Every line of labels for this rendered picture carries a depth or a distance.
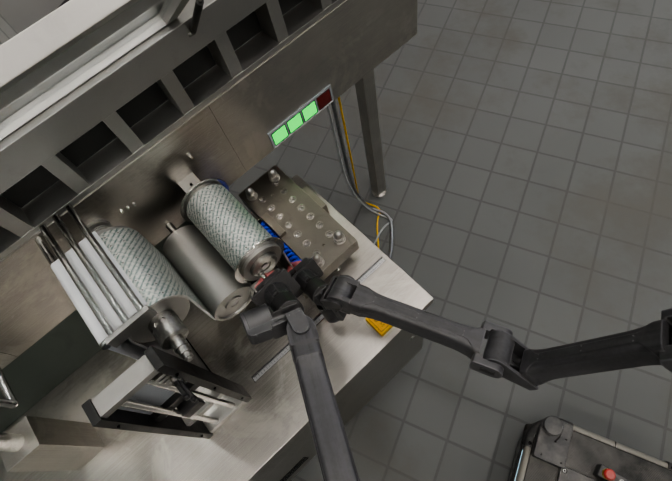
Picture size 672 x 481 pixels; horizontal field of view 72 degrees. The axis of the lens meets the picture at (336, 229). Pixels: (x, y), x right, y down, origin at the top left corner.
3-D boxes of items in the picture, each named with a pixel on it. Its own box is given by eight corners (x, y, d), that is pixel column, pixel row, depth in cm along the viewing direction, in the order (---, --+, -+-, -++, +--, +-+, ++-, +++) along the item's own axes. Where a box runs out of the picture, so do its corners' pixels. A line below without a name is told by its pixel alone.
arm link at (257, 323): (314, 350, 97) (312, 327, 91) (262, 374, 94) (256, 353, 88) (291, 307, 105) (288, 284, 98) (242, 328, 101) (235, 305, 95)
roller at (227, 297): (224, 326, 124) (207, 313, 113) (175, 263, 134) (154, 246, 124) (259, 295, 126) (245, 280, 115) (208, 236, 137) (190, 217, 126)
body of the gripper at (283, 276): (298, 284, 110) (309, 296, 103) (266, 313, 109) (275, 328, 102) (282, 265, 107) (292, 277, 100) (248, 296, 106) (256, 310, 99)
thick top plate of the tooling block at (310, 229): (320, 282, 141) (317, 275, 135) (244, 203, 157) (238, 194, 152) (359, 248, 144) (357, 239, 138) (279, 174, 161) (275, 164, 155)
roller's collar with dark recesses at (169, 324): (170, 352, 103) (156, 346, 97) (157, 333, 105) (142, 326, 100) (193, 332, 104) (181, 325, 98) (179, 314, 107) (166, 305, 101)
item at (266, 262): (282, 256, 117) (265, 278, 119) (277, 251, 118) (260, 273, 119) (265, 253, 111) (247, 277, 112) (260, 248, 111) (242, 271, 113)
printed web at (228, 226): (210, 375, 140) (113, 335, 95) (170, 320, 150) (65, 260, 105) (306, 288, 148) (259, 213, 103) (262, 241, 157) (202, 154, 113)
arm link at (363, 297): (515, 327, 103) (504, 371, 97) (509, 340, 108) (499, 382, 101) (340, 266, 117) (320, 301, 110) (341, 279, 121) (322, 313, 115)
